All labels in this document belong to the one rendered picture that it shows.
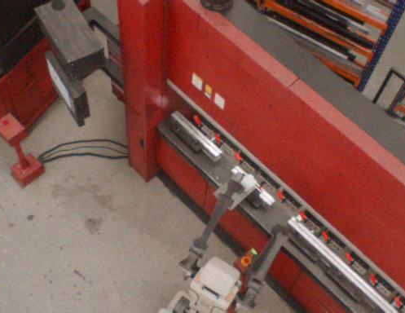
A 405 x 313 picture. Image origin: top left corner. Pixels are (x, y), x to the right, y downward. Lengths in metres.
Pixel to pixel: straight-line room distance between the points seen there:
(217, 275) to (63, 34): 1.77
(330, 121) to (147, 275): 2.50
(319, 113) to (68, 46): 1.62
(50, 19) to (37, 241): 2.11
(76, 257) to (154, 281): 0.70
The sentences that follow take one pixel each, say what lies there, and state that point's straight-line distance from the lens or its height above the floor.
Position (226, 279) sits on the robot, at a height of 1.38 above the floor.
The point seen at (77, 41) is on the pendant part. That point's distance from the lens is 3.93.
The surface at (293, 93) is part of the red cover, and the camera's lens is 3.33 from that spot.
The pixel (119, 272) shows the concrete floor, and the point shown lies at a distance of 5.22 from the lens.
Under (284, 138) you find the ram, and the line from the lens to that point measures 3.70.
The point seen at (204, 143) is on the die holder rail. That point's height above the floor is 0.97.
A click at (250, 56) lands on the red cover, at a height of 2.30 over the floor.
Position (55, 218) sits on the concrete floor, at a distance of 5.46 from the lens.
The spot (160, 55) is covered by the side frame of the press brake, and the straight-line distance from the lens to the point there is 4.13.
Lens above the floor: 4.95
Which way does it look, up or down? 61 degrees down
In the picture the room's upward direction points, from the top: 8 degrees clockwise
